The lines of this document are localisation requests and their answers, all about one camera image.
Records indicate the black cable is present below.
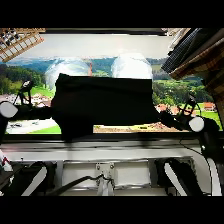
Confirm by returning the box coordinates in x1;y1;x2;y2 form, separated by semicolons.
46;173;114;197

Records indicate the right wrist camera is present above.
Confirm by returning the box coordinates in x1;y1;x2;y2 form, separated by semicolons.
177;93;202;122

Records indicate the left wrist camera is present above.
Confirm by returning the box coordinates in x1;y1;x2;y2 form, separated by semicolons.
13;79;35;106

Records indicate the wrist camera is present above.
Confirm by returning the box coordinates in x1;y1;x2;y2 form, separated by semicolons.
177;93;202;122
13;79;35;106

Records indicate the dark striped garment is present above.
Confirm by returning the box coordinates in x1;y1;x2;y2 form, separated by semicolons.
161;28;205;74

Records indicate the wooden slatted rack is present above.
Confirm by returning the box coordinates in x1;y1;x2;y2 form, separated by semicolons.
0;28;46;64

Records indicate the black garment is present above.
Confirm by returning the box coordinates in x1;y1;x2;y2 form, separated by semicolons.
50;72;162;143

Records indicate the white garment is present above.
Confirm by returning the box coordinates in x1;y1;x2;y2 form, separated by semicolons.
165;28;192;51

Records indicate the silver frame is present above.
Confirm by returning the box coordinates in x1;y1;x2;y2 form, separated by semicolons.
0;133;224;197

